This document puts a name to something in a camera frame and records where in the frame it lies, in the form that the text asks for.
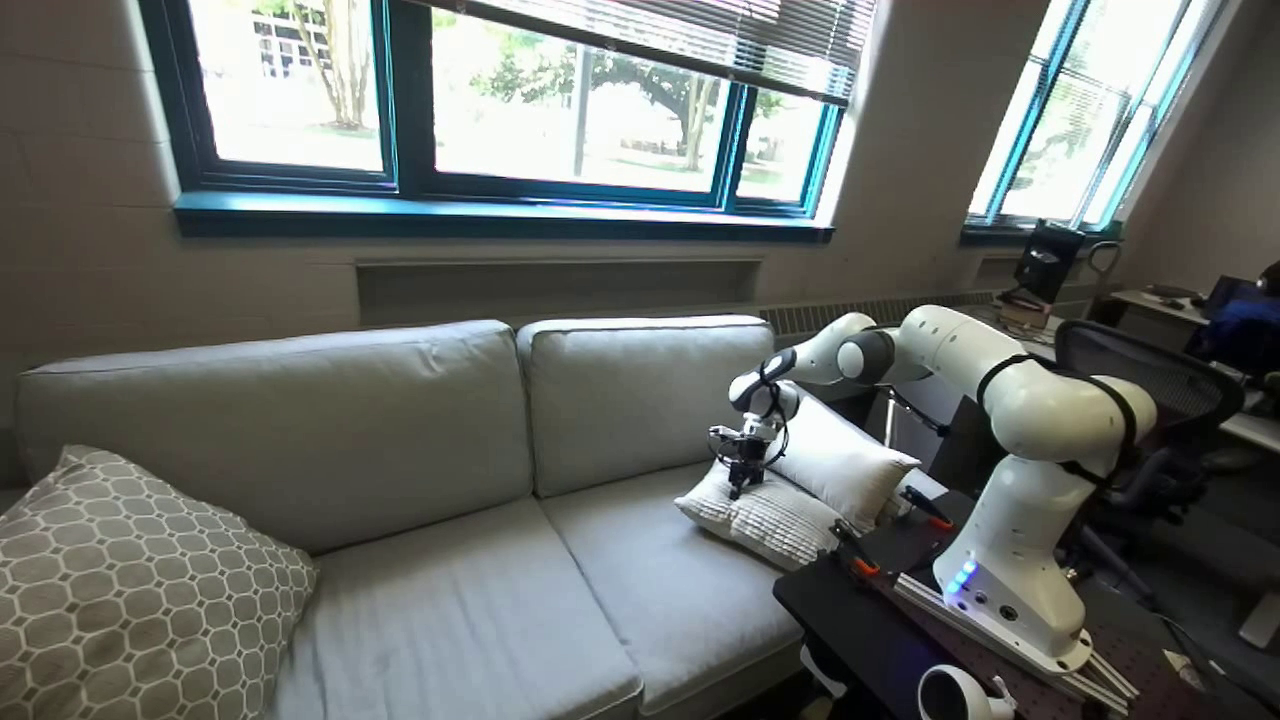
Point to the white desk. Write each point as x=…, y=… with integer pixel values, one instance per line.
x=1175, y=310

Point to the wide teal framed window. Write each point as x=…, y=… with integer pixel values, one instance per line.
x=535, y=107

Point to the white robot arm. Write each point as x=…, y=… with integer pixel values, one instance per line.
x=1053, y=413

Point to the black robot table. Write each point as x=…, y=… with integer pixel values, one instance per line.
x=854, y=632

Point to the black boxy device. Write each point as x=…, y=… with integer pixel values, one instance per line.
x=1049, y=261

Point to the white floor object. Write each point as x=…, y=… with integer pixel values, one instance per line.
x=1262, y=620

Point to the baseboard radiator grille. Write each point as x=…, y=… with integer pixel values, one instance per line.
x=803, y=320

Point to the cream striped cushion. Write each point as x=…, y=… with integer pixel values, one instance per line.
x=847, y=460
x=781, y=527

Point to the grey fabric couch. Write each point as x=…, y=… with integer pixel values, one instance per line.
x=333, y=426

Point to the dark grey cabinet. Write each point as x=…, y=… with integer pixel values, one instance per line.
x=953, y=454

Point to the orange black clamp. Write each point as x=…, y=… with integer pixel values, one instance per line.
x=924, y=509
x=854, y=552

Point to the black office chair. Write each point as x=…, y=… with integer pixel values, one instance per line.
x=1184, y=383

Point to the narrow teal framed window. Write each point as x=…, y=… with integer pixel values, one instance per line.
x=1081, y=121

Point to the grey lattice patterned cushion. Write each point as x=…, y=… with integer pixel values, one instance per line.
x=121, y=603

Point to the slatted window blind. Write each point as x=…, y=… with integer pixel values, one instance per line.
x=745, y=41

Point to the white VR controller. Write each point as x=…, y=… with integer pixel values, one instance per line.
x=953, y=692

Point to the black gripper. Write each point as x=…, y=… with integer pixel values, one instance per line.
x=745, y=445

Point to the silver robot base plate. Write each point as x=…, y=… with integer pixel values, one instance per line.
x=923, y=589

